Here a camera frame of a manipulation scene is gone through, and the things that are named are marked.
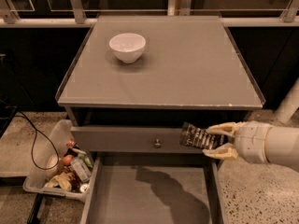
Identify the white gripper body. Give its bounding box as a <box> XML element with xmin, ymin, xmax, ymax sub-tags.
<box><xmin>234</xmin><ymin>121</ymin><xmax>272</xmax><ymax>164</ymax></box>

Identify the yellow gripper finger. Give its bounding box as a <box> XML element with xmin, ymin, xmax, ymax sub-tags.
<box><xmin>203</xmin><ymin>143</ymin><xmax>238</xmax><ymax>160</ymax></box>
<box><xmin>206</xmin><ymin>122</ymin><xmax>241</xmax><ymax>137</ymax></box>

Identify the black rxbar chocolate wrapper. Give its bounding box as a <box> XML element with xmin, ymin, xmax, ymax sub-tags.
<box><xmin>179</xmin><ymin>122</ymin><xmax>225</xmax><ymax>150</ymax></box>

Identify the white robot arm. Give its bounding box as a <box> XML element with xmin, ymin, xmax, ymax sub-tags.
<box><xmin>203</xmin><ymin>121</ymin><xmax>299</xmax><ymax>169</ymax></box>

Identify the brass drawer knob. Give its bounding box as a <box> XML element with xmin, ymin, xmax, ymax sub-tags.
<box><xmin>153</xmin><ymin>139</ymin><xmax>163</xmax><ymax>148</ymax></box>

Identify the grey drawer cabinet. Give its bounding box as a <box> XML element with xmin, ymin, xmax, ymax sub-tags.
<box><xmin>54</xmin><ymin>14</ymin><xmax>266</xmax><ymax>161</ymax></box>

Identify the open grey middle drawer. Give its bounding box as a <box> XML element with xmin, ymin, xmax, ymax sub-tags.
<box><xmin>80</xmin><ymin>153</ymin><xmax>229</xmax><ymax>224</ymax></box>

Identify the grey upper drawer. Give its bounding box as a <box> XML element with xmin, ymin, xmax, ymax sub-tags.
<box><xmin>71</xmin><ymin>126</ymin><xmax>202</xmax><ymax>154</ymax></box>

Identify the white ceramic bowl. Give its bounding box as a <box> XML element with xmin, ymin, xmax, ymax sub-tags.
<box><xmin>109</xmin><ymin>33</ymin><xmax>146</xmax><ymax>63</ymax></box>

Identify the metal window railing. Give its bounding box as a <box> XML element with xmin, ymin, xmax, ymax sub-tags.
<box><xmin>0</xmin><ymin>0</ymin><xmax>299</xmax><ymax>28</ymax></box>

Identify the small plastic bottle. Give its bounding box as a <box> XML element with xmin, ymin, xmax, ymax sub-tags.
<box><xmin>71</xmin><ymin>157</ymin><xmax>92</xmax><ymax>183</ymax></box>

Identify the green packaged snack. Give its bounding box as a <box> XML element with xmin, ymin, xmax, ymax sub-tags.
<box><xmin>66</xmin><ymin>139</ymin><xmax>93</xmax><ymax>168</ymax></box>

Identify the orange round fruit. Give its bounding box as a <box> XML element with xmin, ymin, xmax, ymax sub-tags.
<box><xmin>63</xmin><ymin>155</ymin><xmax>74</xmax><ymax>166</ymax></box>

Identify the crumpled yellow snack bag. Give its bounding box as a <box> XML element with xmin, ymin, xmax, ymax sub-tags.
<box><xmin>45</xmin><ymin>172</ymin><xmax>78</xmax><ymax>191</ymax></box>

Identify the clear plastic bin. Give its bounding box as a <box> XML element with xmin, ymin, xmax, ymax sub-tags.
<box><xmin>23</xmin><ymin>119</ymin><xmax>97</xmax><ymax>202</ymax></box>

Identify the white cup in bin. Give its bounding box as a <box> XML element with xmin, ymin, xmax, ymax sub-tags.
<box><xmin>46</xmin><ymin>155</ymin><xmax>60</xmax><ymax>178</ymax></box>

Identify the white pipe post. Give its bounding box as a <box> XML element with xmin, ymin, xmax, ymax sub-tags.
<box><xmin>275</xmin><ymin>78</ymin><xmax>299</xmax><ymax>122</ymax></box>

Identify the black cable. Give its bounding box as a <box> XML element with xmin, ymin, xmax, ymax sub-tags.
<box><xmin>0</xmin><ymin>98</ymin><xmax>60</xmax><ymax>171</ymax></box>

